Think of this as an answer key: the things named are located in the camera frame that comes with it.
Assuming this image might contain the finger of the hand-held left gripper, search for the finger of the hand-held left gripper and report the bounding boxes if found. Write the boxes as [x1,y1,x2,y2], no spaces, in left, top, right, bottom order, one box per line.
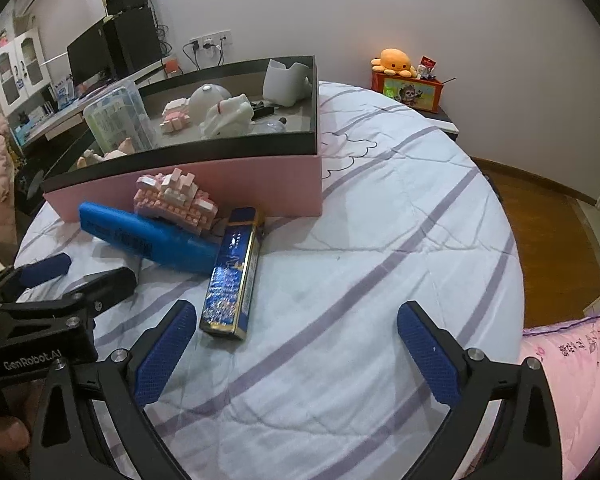
[55,266,137,317]
[10,253,72,288]

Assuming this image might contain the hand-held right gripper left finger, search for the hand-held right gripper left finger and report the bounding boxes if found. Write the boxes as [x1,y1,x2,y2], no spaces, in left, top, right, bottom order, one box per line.
[27,300,198,480]

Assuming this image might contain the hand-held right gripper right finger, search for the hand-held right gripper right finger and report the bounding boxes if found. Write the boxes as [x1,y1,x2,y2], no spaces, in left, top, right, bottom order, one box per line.
[396,301,563,480]

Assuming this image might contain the blue rectangular case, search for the blue rectangular case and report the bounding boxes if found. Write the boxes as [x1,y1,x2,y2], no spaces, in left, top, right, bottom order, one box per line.
[78,201,221,276]

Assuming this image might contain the blue rectangular tin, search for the blue rectangular tin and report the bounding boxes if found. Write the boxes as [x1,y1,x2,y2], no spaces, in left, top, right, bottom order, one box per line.
[200,207,265,342]

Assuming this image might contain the white-haired doll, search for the white-haired doll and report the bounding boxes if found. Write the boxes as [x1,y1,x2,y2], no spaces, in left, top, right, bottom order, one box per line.
[77,82,233,168]

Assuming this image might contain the clear plastic storage box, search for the clear plastic storage box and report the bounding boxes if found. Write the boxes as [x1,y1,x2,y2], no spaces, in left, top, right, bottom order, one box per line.
[83,85,158,153]

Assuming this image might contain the small pink white block model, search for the small pink white block model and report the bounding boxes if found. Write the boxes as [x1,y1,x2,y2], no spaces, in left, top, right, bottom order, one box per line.
[160,99,193,136]

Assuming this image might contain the pink box with black rim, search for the pink box with black rim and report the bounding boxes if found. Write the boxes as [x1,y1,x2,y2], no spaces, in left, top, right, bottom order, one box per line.
[42,55,323,223]

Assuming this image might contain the white cat figure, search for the white cat figure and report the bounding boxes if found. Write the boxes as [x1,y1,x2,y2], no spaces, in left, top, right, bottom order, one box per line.
[200,94,253,140]

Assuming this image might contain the person's left hand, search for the person's left hand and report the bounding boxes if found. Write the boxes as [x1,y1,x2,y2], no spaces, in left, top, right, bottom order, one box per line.
[0,402,31,466]

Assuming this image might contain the pink building block house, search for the pink building block house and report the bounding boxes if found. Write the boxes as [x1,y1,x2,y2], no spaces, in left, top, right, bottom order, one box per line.
[132,167,220,233]

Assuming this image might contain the white desk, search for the white desk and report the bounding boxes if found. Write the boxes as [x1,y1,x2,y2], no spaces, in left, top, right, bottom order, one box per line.
[10,60,171,146]

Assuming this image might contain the pink embroidered blanket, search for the pink embroidered blanket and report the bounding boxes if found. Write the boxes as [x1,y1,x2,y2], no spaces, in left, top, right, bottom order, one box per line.
[522,307,600,480]

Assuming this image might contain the blue white boxes on desk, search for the blue white boxes on desk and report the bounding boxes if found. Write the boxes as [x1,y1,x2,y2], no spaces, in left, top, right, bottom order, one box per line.
[52,76,76,108]

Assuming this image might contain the white glass-door cabinet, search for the white glass-door cabinet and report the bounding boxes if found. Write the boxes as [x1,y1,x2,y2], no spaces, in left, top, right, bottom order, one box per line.
[0,27,51,116]

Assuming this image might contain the black computer monitor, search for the black computer monitor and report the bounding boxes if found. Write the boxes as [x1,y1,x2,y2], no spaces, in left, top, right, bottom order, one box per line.
[66,17,116,86]

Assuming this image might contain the dark nightstand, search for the dark nightstand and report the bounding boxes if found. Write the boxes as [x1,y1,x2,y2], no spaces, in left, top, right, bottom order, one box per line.
[430,105,461,138]

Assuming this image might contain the black computer tower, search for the black computer tower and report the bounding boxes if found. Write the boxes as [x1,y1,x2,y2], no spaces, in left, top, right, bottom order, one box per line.
[102,5,163,78]

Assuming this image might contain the red printed box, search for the red printed box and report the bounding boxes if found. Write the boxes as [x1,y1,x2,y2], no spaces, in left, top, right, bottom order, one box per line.
[371,70,445,113]

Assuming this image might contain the orange octopus plush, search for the orange octopus plush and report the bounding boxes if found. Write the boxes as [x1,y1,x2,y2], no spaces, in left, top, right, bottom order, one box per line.
[371,48,417,78]

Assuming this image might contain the black power cables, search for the black power cables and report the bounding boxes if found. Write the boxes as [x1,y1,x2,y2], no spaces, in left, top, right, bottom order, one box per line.
[182,40,226,68]

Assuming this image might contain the white wall outlet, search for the white wall outlet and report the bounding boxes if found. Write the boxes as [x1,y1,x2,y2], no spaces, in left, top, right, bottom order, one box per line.
[189,31,232,52]

